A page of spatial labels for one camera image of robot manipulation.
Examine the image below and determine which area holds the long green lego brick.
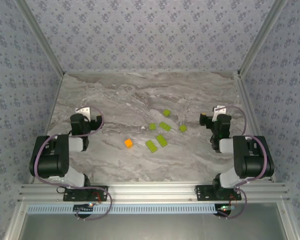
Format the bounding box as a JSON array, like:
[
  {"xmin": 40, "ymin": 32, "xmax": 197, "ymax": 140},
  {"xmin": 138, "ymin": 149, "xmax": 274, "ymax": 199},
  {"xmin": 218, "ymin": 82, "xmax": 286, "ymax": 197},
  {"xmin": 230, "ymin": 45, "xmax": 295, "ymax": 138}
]
[
  {"xmin": 158, "ymin": 121, "xmax": 173, "ymax": 132},
  {"xmin": 145, "ymin": 139, "xmax": 159, "ymax": 154},
  {"xmin": 155, "ymin": 134, "xmax": 169, "ymax": 148}
]

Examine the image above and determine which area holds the aluminium base beam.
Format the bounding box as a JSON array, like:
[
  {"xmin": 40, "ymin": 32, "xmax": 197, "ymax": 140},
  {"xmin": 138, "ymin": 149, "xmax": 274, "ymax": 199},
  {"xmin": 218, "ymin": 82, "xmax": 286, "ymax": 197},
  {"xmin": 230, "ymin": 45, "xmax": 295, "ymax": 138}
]
[{"xmin": 17, "ymin": 182, "xmax": 291, "ymax": 203}]

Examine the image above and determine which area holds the grey metal sheet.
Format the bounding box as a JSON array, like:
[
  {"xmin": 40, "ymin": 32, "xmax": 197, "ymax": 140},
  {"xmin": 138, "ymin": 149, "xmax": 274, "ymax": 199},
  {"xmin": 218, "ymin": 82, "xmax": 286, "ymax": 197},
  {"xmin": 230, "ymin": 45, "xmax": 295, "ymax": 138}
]
[{"xmin": 4, "ymin": 201, "xmax": 300, "ymax": 240}]

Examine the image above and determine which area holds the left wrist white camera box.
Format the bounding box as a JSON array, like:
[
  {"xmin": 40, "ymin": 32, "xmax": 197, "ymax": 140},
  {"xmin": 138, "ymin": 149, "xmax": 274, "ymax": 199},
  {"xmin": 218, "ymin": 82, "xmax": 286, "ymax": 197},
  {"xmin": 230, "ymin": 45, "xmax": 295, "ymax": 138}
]
[{"xmin": 74, "ymin": 106, "xmax": 91, "ymax": 119}]

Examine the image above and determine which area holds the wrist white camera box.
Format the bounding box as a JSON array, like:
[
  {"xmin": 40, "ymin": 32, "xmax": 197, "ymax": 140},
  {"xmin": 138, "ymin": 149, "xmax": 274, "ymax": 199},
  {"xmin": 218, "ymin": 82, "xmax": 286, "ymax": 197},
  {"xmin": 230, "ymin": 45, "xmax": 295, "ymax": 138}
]
[
  {"xmin": 74, "ymin": 106, "xmax": 91, "ymax": 119},
  {"xmin": 213, "ymin": 105, "xmax": 228, "ymax": 118}
]

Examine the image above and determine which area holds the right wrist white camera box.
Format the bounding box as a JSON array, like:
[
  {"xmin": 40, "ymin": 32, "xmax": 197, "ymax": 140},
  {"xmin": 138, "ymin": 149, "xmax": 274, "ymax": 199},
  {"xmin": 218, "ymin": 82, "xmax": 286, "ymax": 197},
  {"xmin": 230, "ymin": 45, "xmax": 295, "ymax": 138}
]
[{"xmin": 213, "ymin": 105, "xmax": 228, "ymax": 118}]

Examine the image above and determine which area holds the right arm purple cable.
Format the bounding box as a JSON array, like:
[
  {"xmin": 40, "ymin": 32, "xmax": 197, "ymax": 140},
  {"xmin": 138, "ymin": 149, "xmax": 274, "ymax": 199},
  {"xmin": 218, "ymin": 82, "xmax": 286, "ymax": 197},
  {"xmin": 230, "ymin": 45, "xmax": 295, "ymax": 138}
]
[{"xmin": 218, "ymin": 104, "xmax": 269, "ymax": 221}]

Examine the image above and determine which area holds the wide aluminium side rail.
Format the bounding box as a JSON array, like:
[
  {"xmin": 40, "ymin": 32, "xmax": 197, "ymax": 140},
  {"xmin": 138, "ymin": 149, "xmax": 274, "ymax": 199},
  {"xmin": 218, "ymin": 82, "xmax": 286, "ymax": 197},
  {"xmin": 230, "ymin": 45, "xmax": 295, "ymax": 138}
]
[{"xmin": 235, "ymin": 71, "xmax": 276, "ymax": 183}]

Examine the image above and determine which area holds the narrow aluminium side rail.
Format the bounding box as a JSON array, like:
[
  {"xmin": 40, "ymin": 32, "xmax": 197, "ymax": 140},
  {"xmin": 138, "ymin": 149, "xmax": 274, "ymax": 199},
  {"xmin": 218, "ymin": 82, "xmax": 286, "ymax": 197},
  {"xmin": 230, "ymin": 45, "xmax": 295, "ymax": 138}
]
[{"xmin": 28, "ymin": 72, "xmax": 66, "ymax": 185}]

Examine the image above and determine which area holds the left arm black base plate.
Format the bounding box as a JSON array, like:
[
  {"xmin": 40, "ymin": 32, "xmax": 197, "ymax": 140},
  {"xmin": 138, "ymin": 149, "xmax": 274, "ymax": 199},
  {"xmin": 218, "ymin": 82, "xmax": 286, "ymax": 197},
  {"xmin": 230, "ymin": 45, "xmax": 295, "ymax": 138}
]
[{"xmin": 62, "ymin": 185, "xmax": 109, "ymax": 202}]

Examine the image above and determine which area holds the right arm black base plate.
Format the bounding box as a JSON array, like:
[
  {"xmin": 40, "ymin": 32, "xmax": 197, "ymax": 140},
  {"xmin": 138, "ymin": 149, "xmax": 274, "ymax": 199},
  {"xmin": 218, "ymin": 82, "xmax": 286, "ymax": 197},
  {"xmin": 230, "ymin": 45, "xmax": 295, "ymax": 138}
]
[{"xmin": 195, "ymin": 184, "xmax": 242, "ymax": 202}]

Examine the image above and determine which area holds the aluminium frame post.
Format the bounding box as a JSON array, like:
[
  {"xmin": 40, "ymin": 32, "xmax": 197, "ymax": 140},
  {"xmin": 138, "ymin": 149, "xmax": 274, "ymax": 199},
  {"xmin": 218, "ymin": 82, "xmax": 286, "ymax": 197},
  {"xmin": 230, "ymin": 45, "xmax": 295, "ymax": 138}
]
[
  {"xmin": 14, "ymin": 0, "xmax": 67, "ymax": 76},
  {"xmin": 237, "ymin": 0, "xmax": 290, "ymax": 76}
]

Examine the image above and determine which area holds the slotted grey cable duct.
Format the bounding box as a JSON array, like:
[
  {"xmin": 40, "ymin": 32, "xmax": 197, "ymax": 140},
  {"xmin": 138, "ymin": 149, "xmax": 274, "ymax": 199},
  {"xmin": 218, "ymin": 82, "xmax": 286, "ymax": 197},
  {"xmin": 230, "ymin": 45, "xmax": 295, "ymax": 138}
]
[{"xmin": 26, "ymin": 203, "xmax": 222, "ymax": 215}]

